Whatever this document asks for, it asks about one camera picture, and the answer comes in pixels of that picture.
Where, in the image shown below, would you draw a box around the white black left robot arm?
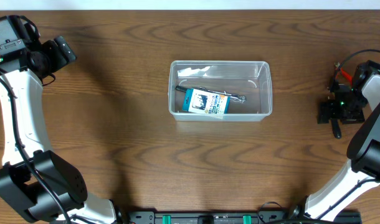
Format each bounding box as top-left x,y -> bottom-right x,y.
0,15 -> 123,223

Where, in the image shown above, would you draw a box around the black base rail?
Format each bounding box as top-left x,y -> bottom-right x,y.
124,208 -> 363,224

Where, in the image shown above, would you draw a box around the clear plastic container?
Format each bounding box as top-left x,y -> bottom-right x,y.
168,60 -> 273,121

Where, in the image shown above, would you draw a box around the yellow black screwdriver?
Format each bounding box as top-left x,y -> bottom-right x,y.
330,119 -> 342,139

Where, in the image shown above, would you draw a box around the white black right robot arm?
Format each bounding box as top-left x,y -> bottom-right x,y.
293,60 -> 380,221

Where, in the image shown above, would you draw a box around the red black handled pliers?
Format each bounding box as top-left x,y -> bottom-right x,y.
333,62 -> 353,86

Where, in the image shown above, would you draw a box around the silver offset ring wrench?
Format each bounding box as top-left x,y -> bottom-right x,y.
198,87 -> 246,103

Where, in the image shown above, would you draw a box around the white teal screwdriver box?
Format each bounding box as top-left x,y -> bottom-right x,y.
182,88 -> 230,114

